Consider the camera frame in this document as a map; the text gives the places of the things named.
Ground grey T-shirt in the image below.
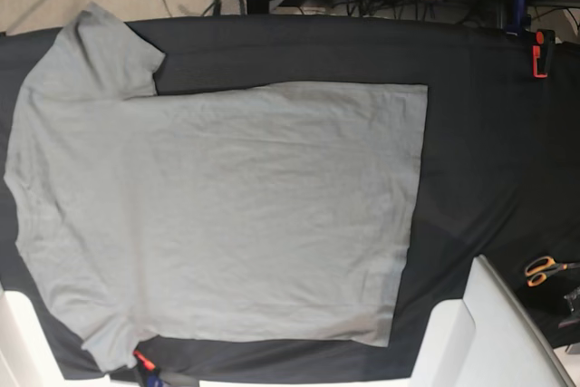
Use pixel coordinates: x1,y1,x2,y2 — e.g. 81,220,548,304
5,5,428,372

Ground red black clamp right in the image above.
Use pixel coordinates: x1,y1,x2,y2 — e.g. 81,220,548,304
532,29,556,79

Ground small black object right edge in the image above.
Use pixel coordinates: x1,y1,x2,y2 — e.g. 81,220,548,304
558,287,580,328

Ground white bin left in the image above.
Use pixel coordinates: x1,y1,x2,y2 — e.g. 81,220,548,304
1,290,111,386

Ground orange handled scissors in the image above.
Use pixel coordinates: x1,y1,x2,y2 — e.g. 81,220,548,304
524,256,579,287

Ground red blue clamp bottom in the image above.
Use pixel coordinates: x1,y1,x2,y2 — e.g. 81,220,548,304
133,350,165,387

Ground white bin right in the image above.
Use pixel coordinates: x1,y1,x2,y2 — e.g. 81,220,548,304
410,256,575,387

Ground white bin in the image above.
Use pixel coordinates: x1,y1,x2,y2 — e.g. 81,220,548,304
1,290,111,386
410,256,575,387

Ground black table cloth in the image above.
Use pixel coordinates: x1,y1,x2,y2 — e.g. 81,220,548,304
0,15,580,382

